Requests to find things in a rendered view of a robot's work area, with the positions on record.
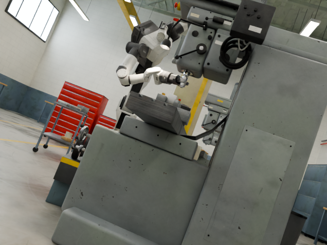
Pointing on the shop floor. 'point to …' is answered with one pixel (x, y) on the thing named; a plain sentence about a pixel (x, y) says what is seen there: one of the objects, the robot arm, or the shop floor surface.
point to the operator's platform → (63, 179)
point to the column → (261, 151)
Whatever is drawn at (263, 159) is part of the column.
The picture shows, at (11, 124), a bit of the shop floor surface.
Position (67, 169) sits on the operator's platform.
